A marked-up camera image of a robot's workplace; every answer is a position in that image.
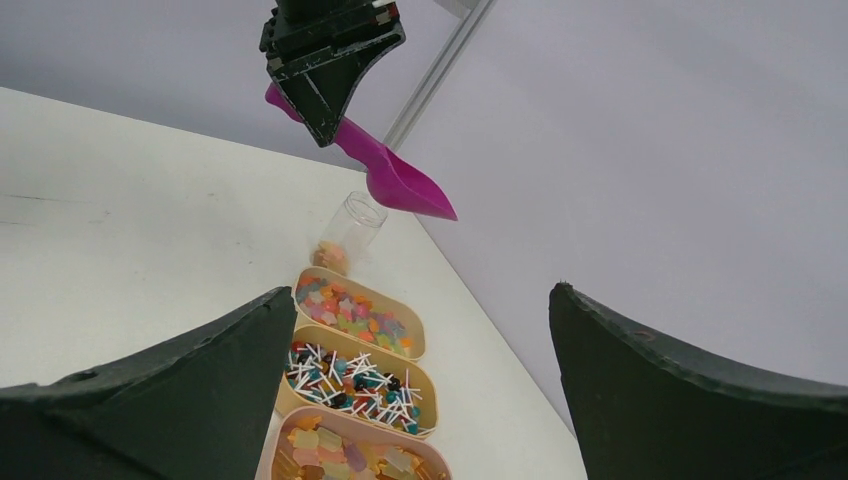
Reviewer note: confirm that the tray of gummy candies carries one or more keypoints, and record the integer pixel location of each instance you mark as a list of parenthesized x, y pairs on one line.
[(323, 297)]

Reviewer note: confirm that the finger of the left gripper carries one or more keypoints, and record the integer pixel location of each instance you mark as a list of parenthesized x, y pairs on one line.
[(318, 81)]

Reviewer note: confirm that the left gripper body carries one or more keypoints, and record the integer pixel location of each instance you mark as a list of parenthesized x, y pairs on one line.
[(302, 36)]

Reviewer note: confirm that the clear plastic jar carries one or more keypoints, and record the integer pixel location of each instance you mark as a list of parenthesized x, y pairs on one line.
[(349, 233)]

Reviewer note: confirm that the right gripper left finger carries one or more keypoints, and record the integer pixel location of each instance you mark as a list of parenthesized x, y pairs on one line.
[(197, 406)]

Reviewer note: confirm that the tray of popsicle candies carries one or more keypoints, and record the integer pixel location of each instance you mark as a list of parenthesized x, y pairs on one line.
[(311, 443)]

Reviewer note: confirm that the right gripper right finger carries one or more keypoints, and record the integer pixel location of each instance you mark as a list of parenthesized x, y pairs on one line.
[(646, 405)]

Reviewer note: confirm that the magenta plastic scoop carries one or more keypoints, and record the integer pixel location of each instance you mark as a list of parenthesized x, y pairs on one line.
[(391, 181)]

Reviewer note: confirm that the tray of lollipop candies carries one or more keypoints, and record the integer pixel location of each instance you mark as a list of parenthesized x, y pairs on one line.
[(338, 374)]

